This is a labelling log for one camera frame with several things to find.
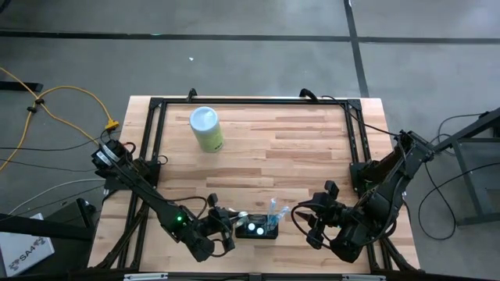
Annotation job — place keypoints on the black side table frame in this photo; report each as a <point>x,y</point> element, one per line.
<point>472,125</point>

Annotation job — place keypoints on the white printed box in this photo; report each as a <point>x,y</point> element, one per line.
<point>23,253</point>

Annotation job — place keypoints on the silver metal bracket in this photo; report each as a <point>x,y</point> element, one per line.
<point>146,276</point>
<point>365,277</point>

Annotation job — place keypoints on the black flat bar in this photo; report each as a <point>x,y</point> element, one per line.
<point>19,86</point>

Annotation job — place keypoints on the green wipes canister white lid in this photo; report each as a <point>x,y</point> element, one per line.
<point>207,130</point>

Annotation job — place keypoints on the black case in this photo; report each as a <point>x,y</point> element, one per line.
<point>74,214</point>

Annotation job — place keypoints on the blue mouthwash bottle white cap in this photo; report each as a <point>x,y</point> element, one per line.
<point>251,226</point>
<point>260,231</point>

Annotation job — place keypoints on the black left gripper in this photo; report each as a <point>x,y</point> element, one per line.
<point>218,222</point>

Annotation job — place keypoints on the black metal table frame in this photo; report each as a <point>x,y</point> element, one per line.
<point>254,101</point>

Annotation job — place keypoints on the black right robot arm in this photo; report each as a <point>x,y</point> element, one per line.
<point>390,187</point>

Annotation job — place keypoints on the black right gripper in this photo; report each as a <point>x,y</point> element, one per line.
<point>332,212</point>

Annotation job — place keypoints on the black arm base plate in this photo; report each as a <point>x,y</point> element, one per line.
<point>152,171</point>

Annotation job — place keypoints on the blue white toothbrush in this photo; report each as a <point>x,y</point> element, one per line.
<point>281,216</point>
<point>271,208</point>

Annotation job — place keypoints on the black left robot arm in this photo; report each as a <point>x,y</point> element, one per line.
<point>156,199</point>

